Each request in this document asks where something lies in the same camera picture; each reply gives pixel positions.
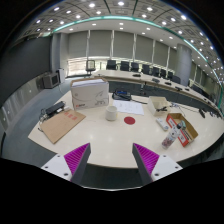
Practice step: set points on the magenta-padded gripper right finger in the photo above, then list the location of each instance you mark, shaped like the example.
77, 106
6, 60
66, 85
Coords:
146, 159

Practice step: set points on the small white packet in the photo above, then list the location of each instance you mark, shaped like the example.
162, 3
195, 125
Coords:
162, 124

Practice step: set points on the row of black office chairs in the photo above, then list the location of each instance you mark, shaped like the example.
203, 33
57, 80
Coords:
124, 65

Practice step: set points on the white paper ream box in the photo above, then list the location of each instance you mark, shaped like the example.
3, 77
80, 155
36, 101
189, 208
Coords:
90, 94

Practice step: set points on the white cup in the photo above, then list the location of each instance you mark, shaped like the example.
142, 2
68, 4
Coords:
111, 113

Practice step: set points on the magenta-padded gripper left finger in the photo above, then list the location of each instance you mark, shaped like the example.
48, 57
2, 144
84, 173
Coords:
78, 158

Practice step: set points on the white printed paper sheet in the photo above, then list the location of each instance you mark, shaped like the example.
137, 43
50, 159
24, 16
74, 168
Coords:
128, 107

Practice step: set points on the group of ceiling lights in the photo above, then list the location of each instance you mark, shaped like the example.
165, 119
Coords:
92, 5

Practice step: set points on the brown paper envelope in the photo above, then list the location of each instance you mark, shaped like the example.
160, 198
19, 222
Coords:
61, 124

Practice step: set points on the black desk phone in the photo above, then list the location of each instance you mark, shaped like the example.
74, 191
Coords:
121, 95

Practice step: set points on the black marker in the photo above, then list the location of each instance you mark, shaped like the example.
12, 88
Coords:
162, 109

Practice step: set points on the red-sided open cardboard box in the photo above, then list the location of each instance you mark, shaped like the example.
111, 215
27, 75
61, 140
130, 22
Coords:
184, 137

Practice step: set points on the long curved conference table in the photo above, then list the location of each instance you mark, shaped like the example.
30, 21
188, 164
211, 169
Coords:
120, 75

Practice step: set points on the grey monitor on cart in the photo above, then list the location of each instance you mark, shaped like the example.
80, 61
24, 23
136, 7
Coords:
50, 80

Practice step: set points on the flat round red coaster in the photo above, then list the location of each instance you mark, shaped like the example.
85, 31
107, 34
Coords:
129, 120

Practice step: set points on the black desktop device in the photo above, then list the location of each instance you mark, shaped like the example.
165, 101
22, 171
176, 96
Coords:
55, 108

